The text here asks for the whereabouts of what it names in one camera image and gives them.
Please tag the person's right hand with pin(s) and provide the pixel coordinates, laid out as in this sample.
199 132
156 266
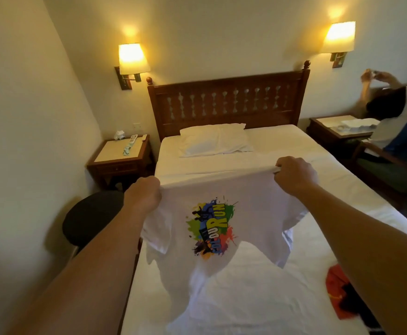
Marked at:
295 176

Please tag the person's left hand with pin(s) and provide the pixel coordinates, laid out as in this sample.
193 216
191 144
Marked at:
143 195

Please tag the person's right fingers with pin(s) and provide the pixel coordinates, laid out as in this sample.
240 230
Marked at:
279 169

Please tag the white t-shirt with colourful print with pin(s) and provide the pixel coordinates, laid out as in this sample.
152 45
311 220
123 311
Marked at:
220 233

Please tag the person's right forearm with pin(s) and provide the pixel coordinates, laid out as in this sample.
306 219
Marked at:
367 247

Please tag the person's left forearm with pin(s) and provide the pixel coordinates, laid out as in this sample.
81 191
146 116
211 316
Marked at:
81 275

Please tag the wooden nightstand with pale top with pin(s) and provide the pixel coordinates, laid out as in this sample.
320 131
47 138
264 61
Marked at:
336 130
121 160

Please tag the white pillow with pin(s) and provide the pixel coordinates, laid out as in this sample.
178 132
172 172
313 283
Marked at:
214 140

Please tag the bed with white sheet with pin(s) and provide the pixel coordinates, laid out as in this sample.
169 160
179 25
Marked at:
259 240

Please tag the dark wooden headboard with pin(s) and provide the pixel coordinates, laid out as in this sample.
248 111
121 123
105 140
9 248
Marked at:
227 101

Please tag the wooden armchair with green cushion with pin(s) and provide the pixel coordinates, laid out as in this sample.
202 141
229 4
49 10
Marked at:
388 170

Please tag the red garment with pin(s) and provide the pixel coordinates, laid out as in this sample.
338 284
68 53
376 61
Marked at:
337 291

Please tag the white remote control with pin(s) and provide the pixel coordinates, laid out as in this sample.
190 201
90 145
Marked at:
130 144

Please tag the black garment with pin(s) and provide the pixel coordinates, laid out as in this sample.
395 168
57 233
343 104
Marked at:
358 305

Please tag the small white tissue box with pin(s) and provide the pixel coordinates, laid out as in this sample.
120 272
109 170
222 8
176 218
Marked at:
119 135

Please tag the black round stool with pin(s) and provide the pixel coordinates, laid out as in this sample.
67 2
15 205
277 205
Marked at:
91 218

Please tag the wall lamp with cream shade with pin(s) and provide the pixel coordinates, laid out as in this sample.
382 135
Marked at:
339 40
131 64

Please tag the white wall socket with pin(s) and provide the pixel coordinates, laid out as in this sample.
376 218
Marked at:
137 127

